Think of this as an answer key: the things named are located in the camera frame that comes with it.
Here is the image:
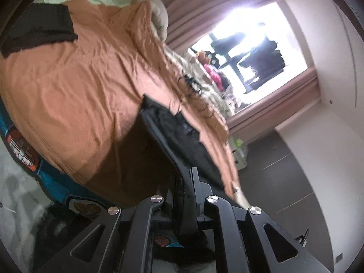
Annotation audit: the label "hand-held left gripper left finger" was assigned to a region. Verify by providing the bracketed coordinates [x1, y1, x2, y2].
[60, 195, 174, 273]

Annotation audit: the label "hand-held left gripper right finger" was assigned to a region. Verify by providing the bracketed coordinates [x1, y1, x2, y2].
[190, 167, 332, 273]

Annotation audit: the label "black button jacket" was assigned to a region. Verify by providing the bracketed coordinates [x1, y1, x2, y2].
[139, 93, 236, 243]

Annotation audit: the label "pile of patterned clothes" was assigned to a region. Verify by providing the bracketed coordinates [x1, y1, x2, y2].
[220, 85, 245, 114]

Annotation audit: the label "dark hanging clothes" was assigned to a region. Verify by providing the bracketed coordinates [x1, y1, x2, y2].
[239, 23, 286, 93]

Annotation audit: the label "stack of folded black clothes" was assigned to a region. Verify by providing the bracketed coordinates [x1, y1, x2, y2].
[0, 4, 78, 59]

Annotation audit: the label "white nightstand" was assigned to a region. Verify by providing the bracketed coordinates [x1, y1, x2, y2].
[229, 136, 248, 172]

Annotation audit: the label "teal printed bed sheet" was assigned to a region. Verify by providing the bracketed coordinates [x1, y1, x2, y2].
[0, 95, 185, 249]

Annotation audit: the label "pink curtain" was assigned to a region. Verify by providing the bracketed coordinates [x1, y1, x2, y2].
[226, 68, 323, 138]
[161, 0, 285, 49]

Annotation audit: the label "pink cushion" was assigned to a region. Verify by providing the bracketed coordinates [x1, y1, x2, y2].
[203, 64, 226, 89]

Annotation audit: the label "pale crumpled blanket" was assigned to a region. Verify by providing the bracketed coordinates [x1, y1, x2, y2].
[163, 43, 205, 91]

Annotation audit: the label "orange-brown duvet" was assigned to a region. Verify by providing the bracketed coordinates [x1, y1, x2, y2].
[0, 0, 242, 208]

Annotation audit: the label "long dark hanging garment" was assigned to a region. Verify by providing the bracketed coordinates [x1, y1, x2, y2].
[212, 33, 251, 56]

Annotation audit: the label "grey plush toy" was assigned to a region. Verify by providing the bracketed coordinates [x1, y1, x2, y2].
[148, 0, 170, 42]

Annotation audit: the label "tangled black cables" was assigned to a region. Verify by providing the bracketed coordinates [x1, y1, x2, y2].
[175, 72, 218, 120]

